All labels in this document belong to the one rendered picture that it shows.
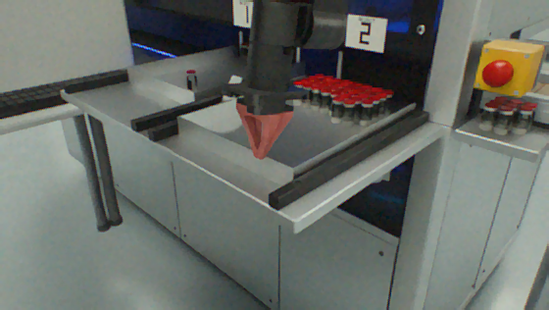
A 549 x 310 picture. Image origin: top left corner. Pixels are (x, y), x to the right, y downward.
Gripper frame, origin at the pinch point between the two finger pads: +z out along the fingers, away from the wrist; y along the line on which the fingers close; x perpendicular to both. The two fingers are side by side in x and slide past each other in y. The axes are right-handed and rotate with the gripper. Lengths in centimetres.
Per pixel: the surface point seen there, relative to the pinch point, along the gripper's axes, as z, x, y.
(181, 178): 43, 79, 44
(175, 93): 0.0, 34.6, 9.9
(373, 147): -0.4, -7.9, 17.0
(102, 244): 86, 117, 32
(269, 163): 1.2, -1.5, 0.5
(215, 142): 1.8, 10.2, 0.6
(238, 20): -15, 43, 34
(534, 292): 31, -30, 57
